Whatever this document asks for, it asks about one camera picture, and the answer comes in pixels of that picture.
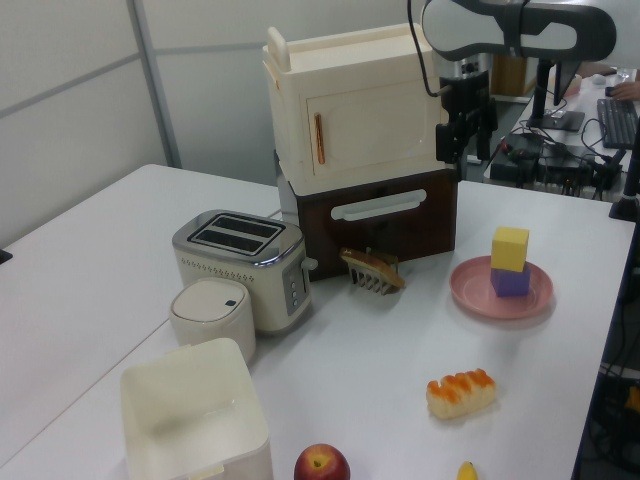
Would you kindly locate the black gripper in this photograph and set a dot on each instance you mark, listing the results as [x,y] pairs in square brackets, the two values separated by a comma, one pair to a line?
[462,97]

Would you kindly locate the yellow cube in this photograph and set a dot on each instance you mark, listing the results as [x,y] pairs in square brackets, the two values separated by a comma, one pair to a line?
[509,247]

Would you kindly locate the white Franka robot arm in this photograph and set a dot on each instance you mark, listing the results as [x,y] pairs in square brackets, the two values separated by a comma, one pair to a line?
[465,25]

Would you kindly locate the purple cube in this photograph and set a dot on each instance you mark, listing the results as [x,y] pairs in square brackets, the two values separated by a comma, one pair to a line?
[511,285]

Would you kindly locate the bystander hand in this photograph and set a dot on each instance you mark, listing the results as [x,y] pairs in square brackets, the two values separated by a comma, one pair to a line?
[627,91]

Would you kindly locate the light wooden box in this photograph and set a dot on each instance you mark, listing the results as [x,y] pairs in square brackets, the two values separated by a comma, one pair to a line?
[510,75]

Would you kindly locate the black monitor on stand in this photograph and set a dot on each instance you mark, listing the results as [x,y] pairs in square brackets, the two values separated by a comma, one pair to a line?
[550,112]

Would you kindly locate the cream toy oven cabinet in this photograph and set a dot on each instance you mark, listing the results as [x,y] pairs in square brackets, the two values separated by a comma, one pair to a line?
[360,90]

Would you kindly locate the pink plate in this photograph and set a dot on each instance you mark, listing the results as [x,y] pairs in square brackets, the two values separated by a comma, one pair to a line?
[470,290]

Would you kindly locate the black keyboard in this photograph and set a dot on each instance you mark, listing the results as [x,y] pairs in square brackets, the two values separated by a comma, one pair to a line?
[619,122]

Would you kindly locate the brown bread slice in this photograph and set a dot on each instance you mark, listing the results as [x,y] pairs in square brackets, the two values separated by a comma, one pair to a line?
[375,270]

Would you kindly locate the metal toast rack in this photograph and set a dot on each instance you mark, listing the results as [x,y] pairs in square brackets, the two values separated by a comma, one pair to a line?
[367,282]

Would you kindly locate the orange glazed bread roll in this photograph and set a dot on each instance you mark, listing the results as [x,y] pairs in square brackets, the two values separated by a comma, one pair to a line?
[460,395]

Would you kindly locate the chrome and cream toaster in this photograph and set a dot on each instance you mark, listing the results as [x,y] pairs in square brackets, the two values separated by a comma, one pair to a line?
[235,270]

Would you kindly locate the small white lidded bin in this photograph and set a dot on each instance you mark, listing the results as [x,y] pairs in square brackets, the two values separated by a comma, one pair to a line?
[210,315]

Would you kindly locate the yellow banana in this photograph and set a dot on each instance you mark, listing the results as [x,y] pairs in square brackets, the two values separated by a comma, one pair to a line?
[466,472]

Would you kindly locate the red apple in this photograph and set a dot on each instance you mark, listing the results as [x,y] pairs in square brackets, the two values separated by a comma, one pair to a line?
[320,465]

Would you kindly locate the cream open storage box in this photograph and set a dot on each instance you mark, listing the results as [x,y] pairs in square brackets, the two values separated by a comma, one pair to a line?
[200,440]

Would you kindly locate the black camera pole clamp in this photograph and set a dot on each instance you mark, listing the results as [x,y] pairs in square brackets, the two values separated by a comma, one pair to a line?
[627,200]

